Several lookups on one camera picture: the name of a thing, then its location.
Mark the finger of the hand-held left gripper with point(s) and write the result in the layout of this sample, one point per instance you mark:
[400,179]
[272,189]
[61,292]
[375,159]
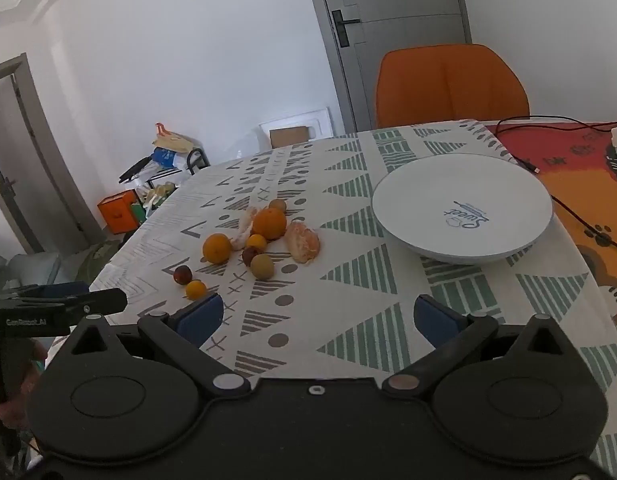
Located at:
[63,288]
[103,301]

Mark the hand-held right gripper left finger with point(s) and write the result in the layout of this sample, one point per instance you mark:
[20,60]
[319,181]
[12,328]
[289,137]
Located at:
[201,317]

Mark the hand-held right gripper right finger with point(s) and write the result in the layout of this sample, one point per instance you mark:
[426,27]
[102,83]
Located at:
[436,320]

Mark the small orange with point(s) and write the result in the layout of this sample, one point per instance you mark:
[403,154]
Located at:
[196,290]
[257,242]

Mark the dark red plum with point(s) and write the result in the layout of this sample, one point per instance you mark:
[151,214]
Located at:
[182,275]
[248,256]

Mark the medium orange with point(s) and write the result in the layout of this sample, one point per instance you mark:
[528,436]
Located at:
[217,248]

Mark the tan round fruit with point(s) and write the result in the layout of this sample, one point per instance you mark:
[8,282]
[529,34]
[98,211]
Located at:
[262,266]
[277,205]

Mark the pale pomelo segment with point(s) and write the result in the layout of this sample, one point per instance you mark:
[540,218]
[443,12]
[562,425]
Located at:
[243,232]

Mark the white round plate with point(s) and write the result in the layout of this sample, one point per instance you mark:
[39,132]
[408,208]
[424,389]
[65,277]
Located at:
[458,210]

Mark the large orange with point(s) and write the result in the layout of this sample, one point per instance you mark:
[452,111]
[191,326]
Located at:
[269,223]

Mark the peeled orange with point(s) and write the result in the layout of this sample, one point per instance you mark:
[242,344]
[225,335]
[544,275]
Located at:
[303,241]

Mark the person's left hand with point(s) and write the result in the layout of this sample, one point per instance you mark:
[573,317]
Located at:
[32,360]

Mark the green cloth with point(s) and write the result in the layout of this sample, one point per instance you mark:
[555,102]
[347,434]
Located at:
[101,260]

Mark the orange box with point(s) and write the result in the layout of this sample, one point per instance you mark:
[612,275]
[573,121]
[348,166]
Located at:
[117,212]

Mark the green bag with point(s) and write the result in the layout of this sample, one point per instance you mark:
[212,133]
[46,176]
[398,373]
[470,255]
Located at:
[138,213]

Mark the patterned white tablecloth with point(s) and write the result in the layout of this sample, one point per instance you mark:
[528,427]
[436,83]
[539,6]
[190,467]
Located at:
[338,285]

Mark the black flat item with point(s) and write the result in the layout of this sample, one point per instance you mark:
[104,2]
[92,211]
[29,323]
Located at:
[136,170]

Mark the black metal rack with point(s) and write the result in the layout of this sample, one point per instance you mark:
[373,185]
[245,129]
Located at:
[198,160]

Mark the blue and white bag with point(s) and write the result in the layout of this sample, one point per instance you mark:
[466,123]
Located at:
[168,156]

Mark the cardboard box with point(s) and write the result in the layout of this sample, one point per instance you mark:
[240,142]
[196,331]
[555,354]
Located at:
[290,136]

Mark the orange printed mat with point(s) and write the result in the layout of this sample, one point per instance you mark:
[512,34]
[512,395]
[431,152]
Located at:
[588,175]

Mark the white foam board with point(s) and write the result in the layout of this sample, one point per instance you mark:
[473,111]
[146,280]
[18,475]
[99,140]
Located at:
[318,122]

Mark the orange chair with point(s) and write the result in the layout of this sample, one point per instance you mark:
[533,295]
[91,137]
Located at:
[448,85]

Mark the grey door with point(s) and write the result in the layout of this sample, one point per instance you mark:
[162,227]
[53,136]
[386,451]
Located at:
[398,10]

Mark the grey door frame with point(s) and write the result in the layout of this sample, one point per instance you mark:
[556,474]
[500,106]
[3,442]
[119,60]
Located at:
[43,160]

